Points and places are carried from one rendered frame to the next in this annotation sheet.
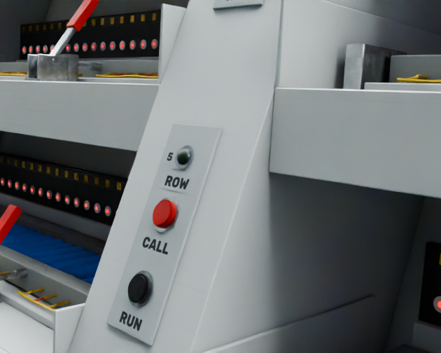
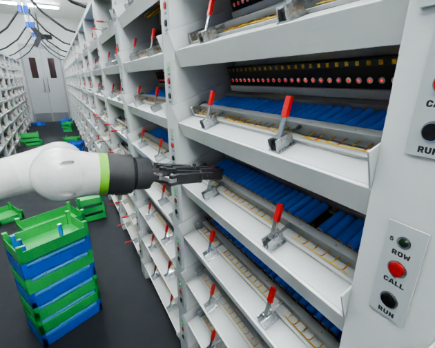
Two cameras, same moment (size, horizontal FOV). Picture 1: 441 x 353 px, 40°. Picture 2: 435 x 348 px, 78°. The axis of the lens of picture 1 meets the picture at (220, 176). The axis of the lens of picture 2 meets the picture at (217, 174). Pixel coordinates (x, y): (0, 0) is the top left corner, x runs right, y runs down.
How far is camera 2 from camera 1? 0.27 m
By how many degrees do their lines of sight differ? 31
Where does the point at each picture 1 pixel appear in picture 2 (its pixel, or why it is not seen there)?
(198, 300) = (431, 321)
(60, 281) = (312, 235)
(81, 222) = not seen: hidden behind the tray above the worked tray
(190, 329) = (429, 332)
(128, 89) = (346, 183)
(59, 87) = (295, 166)
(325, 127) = not seen: outside the picture
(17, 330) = (304, 266)
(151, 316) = (400, 315)
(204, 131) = (416, 233)
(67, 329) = (346, 299)
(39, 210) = not seen: hidden behind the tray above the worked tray
